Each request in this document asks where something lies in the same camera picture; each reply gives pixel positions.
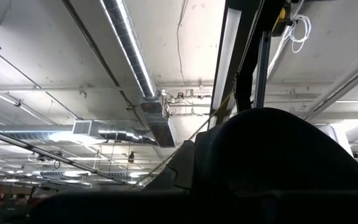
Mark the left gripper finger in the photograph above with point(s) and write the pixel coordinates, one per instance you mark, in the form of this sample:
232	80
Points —
182	174

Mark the dark navy garment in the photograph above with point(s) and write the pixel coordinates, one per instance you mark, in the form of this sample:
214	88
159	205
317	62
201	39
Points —
275	149

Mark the small black hanging device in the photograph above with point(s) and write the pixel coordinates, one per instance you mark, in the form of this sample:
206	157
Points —
131	157

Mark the white LED light bar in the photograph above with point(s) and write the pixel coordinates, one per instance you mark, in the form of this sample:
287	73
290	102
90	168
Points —
227	56

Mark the yellow and black device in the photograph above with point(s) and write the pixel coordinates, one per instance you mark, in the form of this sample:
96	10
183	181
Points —
281	21

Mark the large white ceiling pipe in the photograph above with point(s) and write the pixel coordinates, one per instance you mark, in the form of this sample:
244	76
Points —
346	81

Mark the black overhead rig frame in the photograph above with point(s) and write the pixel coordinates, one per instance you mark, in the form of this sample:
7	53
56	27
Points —
247	77

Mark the grey strut post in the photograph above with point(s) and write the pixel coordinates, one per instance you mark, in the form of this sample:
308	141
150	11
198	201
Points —
262	68

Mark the grey metal rail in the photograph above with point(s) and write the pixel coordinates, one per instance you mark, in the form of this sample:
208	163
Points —
42	151

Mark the long silver duct with box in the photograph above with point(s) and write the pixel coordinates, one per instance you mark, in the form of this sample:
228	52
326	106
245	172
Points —
129	40

